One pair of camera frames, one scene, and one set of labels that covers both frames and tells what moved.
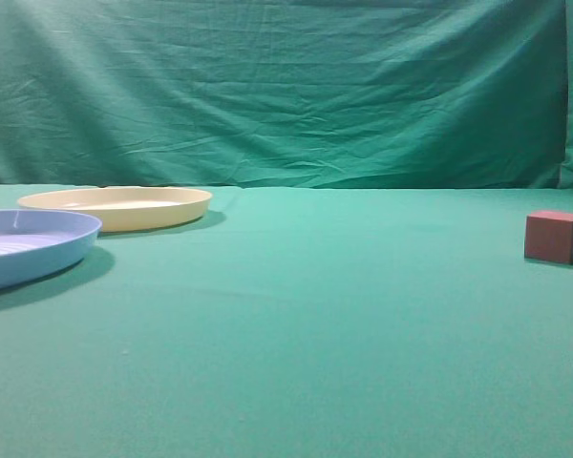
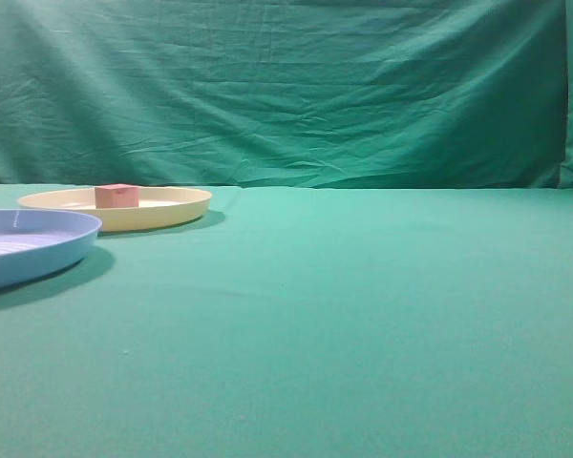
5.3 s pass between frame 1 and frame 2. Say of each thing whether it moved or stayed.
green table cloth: stayed
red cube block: moved
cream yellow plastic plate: stayed
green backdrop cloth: stayed
